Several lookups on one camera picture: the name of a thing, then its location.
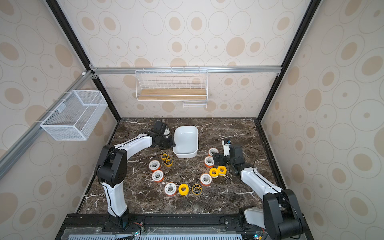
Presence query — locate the aluminium rail wall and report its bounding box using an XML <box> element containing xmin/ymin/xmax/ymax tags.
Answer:
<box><xmin>92</xmin><ymin>66</ymin><xmax>282</xmax><ymax>75</ymax></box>
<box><xmin>0</xmin><ymin>70</ymin><xmax>94</xmax><ymax>181</ymax></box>

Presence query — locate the aluminium rail back wall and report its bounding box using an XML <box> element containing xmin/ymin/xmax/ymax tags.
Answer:
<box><xmin>92</xmin><ymin>66</ymin><xmax>282</xmax><ymax>75</ymax></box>

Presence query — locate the white mesh wire basket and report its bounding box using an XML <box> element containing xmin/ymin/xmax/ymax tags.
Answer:
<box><xmin>41</xmin><ymin>90</ymin><xmax>108</xmax><ymax>141</ymax></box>

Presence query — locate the white plastic storage box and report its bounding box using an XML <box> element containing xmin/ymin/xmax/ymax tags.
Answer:
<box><xmin>173</xmin><ymin>126</ymin><xmax>199</xmax><ymax>159</ymax></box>

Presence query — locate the yellow black label tape roll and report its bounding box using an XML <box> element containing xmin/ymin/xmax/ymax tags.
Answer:
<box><xmin>164</xmin><ymin>158</ymin><xmax>173</xmax><ymax>167</ymax></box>
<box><xmin>161</xmin><ymin>152</ymin><xmax>169</xmax><ymax>161</ymax></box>
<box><xmin>192</xmin><ymin>184</ymin><xmax>203</xmax><ymax>196</ymax></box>

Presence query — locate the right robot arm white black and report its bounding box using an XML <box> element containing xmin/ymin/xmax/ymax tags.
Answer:
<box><xmin>213</xmin><ymin>139</ymin><xmax>309</xmax><ymax>240</ymax></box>

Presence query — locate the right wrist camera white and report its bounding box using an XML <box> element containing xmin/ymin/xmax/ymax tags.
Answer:
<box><xmin>222</xmin><ymin>138</ymin><xmax>232</xmax><ymax>157</ymax></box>

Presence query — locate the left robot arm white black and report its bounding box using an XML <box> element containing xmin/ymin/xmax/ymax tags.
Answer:
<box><xmin>95</xmin><ymin>121</ymin><xmax>176</xmax><ymax>218</ymax></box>

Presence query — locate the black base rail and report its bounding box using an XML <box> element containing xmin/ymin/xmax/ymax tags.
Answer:
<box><xmin>56</xmin><ymin>214</ymin><xmax>272</xmax><ymax>240</ymax></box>

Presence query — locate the orange white tape roll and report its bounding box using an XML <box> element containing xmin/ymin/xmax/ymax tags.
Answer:
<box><xmin>164</xmin><ymin>183</ymin><xmax>178</xmax><ymax>197</ymax></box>
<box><xmin>209</xmin><ymin>148</ymin><xmax>219</xmax><ymax>157</ymax></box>
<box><xmin>204</xmin><ymin>156</ymin><xmax>215</xmax><ymax>168</ymax></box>
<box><xmin>152</xmin><ymin>170</ymin><xmax>164</xmax><ymax>183</ymax></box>
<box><xmin>149</xmin><ymin>160</ymin><xmax>161</xmax><ymax>172</ymax></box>
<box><xmin>200</xmin><ymin>173</ymin><xmax>212</xmax><ymax>186</ymax></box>

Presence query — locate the white wire shelf wooden board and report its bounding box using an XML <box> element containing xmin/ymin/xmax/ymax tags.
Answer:
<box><xmin>135</xmin><ymin>71</ymin><xmax>209</xmax><ymax>107</ymax></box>

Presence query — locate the aluminium rail left wall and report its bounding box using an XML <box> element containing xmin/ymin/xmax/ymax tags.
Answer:
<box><xmin>0</xmin><ymin>70</ymin><xmax>94</xmax><ymax>181</ymax></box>

